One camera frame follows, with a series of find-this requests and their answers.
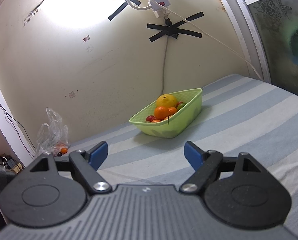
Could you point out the small plug adapter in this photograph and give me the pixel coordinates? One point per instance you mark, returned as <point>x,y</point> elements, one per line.
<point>12,165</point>

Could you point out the clear plastic bag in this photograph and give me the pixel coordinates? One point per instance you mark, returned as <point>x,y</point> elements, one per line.
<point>51,132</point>

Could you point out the large yellow orange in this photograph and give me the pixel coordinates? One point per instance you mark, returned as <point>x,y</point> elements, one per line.
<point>167,101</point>

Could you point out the white window frame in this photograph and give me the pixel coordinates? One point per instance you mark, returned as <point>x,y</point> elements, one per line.
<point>246,30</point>

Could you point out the orange mandarin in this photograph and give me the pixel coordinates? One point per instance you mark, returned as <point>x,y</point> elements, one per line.
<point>173,110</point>
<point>161,113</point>
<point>156,121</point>

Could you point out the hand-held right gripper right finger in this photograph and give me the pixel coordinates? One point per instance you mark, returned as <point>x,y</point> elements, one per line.
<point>193,156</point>

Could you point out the red cherry tomato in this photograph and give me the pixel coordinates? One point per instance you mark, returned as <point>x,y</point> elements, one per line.
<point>150,118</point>
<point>181,104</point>

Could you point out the green plastic basket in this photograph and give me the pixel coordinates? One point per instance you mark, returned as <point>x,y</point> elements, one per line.
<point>169,127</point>

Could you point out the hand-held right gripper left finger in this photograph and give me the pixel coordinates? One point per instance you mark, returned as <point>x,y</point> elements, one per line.
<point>98,155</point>

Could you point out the frosted patterned window glass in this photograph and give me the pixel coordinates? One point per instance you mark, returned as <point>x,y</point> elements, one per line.
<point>281,30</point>

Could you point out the black tape cross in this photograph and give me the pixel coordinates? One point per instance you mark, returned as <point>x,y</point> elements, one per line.
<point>123,5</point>
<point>175,28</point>

